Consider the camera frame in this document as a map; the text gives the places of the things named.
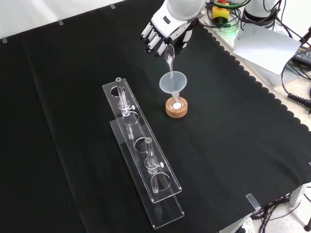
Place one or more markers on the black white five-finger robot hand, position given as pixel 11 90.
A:
pixel 167 26

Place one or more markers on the clear plastic funnel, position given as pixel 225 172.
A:
pixel 178 82

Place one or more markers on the small round-bottom glass flask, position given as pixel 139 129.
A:
pixel 176 104

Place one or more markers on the clear acrylic funnel stand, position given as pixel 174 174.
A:
pixel 145 157

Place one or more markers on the yellow stop button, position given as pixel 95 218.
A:
pixel 220 13

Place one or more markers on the pale board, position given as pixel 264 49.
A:
pixel 264 46

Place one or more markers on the black cloth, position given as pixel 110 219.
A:
pixel 73 121

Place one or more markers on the black power adapter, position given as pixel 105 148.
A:
pixel 303 54

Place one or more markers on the clear tape strip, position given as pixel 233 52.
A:
pixel 252 201

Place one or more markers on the white power strip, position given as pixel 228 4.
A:
pixel 245 225

